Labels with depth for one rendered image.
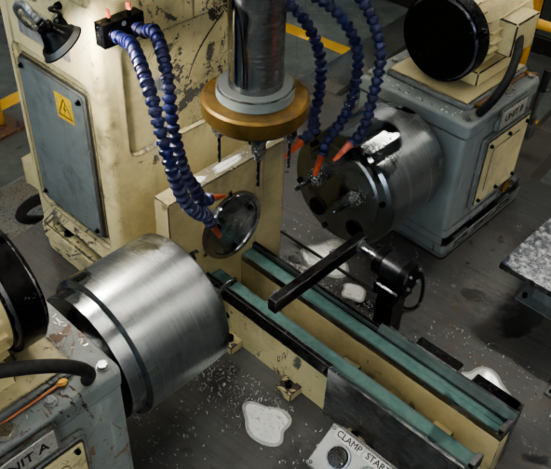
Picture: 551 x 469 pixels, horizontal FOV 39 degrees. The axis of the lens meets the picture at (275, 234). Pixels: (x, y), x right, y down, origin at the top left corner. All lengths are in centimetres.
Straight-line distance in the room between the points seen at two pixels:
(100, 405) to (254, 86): 53
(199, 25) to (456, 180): 63
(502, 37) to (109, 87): 81
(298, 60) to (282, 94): 293
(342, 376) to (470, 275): 53
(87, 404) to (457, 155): 93
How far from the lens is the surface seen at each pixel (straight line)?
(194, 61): 146
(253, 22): 120
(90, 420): 115
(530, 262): 170
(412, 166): 156
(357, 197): 152
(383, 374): 149
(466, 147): 166
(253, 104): 125
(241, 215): 153
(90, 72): 133
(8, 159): 355
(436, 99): 169
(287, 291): 138
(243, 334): 156
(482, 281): 181
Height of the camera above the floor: 201
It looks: 41 degrees down
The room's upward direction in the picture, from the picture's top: 3 degrees clockwise
